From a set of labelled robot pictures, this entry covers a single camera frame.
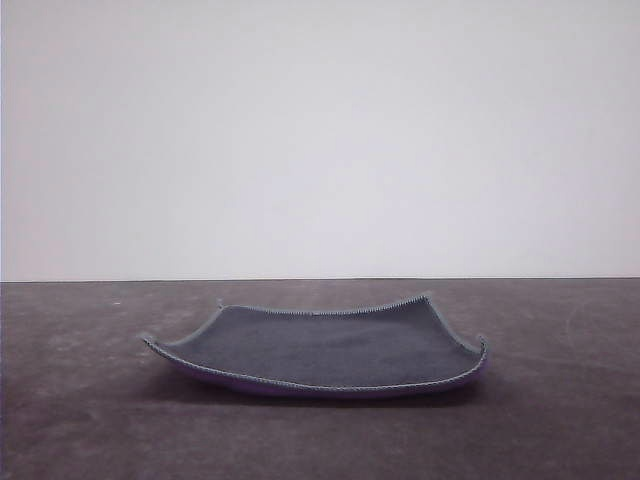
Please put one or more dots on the purple towel with grey hem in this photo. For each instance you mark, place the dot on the purple towel with grey hem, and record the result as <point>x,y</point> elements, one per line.
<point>320,350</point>

